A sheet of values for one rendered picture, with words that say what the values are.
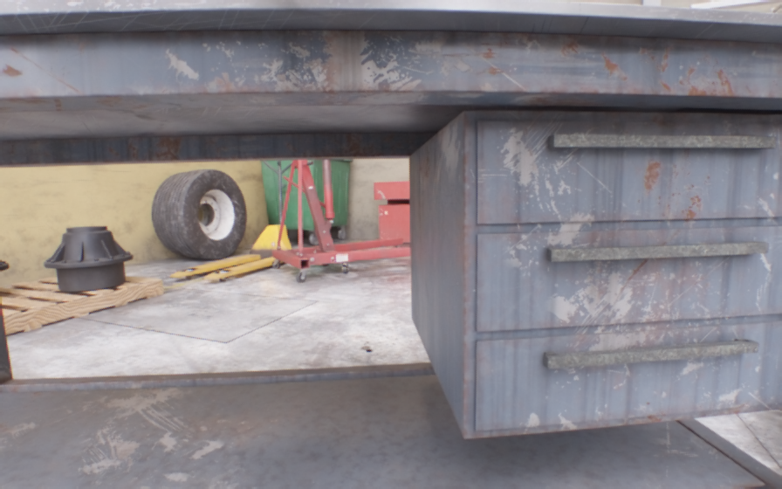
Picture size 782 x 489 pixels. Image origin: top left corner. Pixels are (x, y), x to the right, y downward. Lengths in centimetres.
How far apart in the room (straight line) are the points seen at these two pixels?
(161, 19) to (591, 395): 65
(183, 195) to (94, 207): 93
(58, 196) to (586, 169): 481
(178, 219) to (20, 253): 136
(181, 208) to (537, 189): 440
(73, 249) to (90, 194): 191
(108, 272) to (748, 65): 323
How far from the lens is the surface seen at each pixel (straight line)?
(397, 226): 589
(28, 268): 489
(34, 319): 298
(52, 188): 498
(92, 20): 48
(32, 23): 51
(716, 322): 70
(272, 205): 623
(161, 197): 520
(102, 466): 94
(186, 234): 476
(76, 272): 327
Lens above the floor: 69
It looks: 7 degrees down
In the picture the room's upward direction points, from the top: 1 degrees counter-clockwise
